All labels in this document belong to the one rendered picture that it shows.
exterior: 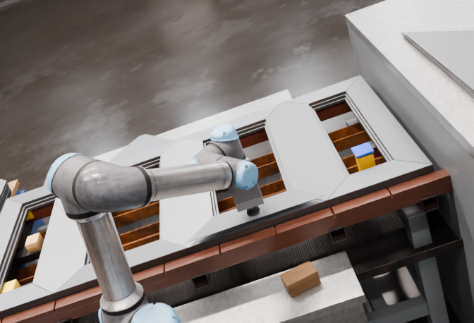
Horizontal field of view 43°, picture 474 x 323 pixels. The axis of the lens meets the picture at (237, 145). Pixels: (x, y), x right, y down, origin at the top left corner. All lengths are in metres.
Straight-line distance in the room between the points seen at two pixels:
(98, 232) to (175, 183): 0.22
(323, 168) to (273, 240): 0.32
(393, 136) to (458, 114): 0.39
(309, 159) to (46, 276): 0.95
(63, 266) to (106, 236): 0.61
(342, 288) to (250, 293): 0.28
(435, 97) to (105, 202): 0.99
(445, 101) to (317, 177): 0.47
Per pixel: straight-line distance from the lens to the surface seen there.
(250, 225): 1.88
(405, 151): 2.00
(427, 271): 2.17
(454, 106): 1.79
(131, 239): 2.35
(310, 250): 2.18
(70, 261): 2.12
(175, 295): 2.24
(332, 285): 1.85
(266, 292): 1.90
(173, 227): 2.01
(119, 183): 1.36
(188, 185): 1.47
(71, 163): 1.44
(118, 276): 1.58
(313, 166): 2.04
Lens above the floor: 1.95
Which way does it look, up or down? 28 degrees down
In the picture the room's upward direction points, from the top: 21 degrees counter-clockwise
